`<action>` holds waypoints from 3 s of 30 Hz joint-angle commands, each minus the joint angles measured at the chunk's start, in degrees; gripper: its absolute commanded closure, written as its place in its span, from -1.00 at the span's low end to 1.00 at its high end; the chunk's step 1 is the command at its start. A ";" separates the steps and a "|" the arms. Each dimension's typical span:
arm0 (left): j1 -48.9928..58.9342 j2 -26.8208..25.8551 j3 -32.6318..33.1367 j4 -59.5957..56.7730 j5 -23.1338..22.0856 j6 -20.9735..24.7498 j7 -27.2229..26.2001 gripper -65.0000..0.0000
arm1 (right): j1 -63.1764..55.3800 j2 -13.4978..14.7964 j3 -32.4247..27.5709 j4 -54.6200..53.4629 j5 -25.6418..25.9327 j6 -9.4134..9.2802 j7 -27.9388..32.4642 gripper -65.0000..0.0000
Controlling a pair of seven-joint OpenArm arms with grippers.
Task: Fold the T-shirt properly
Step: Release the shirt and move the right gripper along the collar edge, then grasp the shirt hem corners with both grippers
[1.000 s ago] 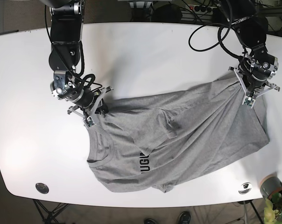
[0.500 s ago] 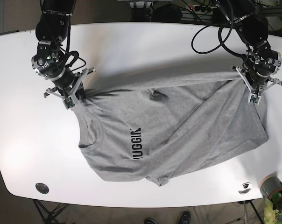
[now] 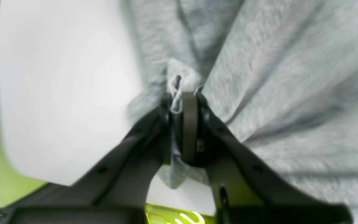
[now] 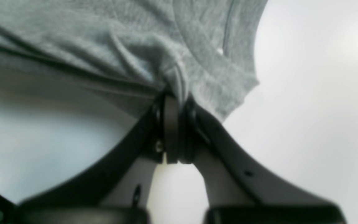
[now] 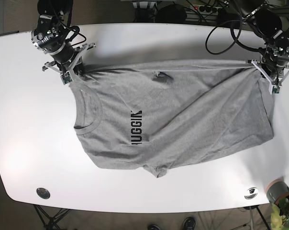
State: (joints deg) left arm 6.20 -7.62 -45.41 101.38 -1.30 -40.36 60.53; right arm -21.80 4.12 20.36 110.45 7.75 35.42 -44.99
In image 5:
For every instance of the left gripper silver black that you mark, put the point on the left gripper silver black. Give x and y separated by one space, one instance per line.
274 74

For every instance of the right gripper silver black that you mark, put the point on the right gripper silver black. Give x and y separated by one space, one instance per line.
68 62

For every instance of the light grey printed T-shirt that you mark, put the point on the light grey printed T-shirt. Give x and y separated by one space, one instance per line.
167 114

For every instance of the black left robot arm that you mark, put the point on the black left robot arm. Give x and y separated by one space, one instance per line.
268 26

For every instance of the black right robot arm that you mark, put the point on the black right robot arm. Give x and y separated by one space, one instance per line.
56 37

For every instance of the grey plant pot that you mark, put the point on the grey plant pot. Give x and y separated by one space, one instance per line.
276 191

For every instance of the right silver table grommet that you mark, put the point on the right silver table grommet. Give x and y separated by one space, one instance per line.
251 193

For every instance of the silver table grommet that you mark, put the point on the silver table grommet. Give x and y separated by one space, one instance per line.
43 193
251 193

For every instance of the left silver table grommet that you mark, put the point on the left silver table grommet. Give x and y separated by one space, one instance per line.
43 193

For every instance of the green potted plant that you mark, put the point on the green potted plant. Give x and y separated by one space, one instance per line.
279 219

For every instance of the black folding table legs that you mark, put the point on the black folding table legs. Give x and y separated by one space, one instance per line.
51 222

